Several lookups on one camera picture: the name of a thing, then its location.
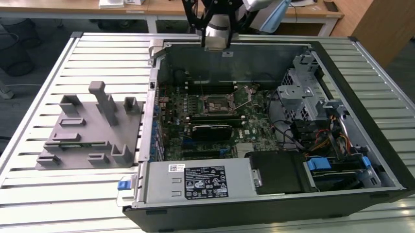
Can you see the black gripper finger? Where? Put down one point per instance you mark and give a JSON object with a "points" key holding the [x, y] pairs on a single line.
{"points": [[234, 24], [194, 17]]}

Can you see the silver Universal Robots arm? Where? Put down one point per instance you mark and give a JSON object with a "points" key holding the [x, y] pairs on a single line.
{"points": [[216, 26]]}

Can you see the CPU socket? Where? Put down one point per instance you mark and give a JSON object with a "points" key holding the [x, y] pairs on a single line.
{"points": [[216, 104]]}

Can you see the small white box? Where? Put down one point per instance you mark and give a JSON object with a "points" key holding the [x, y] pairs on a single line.
{"points": [[134, 2]]}

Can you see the black RAM slot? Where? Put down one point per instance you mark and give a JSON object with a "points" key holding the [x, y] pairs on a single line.
{"points": [[214, 118], [211, 84], [214, 123], [211, 90]]}

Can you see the black phone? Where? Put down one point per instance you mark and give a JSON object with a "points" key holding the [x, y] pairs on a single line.
{"points": [[331, 6]]}

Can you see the grey metal drive cage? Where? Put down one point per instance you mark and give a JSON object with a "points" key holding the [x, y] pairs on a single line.
{"points": [[293, 95]]}

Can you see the green motherboard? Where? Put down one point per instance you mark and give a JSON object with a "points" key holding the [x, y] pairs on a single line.
{"points": [[259, 114]]}

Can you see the wooden desk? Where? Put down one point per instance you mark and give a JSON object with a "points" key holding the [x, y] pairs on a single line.
{"points": [[64, 8]]}

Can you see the black graphics card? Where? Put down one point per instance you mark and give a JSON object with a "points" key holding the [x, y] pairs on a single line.
{"points": [[211, 132]]}

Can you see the wooden cabinet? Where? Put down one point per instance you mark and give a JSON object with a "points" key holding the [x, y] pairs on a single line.
{"points": [[382, 29]]}

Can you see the silver chipset heat sink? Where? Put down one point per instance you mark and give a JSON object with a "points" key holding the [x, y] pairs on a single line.
{"points": [[244, 149]]}

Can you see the black expansion slot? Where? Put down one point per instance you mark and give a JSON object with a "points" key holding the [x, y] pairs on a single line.
{"points": [[200, 154]]}

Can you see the grey parts rack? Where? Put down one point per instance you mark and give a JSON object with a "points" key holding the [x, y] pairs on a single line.
{"points": [[94, 136]]}

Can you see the green RAM stick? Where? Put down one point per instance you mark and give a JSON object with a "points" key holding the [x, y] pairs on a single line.
{"points": [[86, 145]]}

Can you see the black plastic shroud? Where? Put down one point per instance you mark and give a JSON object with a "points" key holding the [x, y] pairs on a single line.
{"points": [[279, 172]]}

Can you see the hard disk in blue carrier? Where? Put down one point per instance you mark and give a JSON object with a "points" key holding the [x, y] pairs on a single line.
{"points": [[319, 163]]}

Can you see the grey chair leg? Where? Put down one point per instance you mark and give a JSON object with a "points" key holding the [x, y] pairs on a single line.
{"points": [[7, 93]]}

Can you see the grey power supply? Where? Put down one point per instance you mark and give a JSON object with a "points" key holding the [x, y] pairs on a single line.
{"points": [[162, 179]]}

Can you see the blue case latch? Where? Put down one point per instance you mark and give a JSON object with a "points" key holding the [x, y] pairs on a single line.
{"points": [[123, 185]]}

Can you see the black open PC case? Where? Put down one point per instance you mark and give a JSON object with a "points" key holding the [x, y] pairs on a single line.
{"points": [[227, 213]]}

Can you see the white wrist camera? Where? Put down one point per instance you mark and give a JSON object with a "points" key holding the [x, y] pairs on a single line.
{"points": [[257, 4]]}

